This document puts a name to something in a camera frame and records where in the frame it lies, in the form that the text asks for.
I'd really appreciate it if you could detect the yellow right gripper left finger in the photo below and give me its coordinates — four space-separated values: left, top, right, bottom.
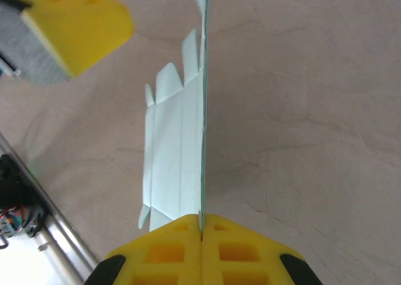
84 213 204 285

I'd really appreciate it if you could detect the aluminium frame rail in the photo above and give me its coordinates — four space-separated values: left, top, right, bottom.
0 130 102 285

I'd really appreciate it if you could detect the mint green paper box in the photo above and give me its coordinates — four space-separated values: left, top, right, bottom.
137 0 210 232

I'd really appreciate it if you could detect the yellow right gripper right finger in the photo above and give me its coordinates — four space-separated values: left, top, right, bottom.
200 213 323 285

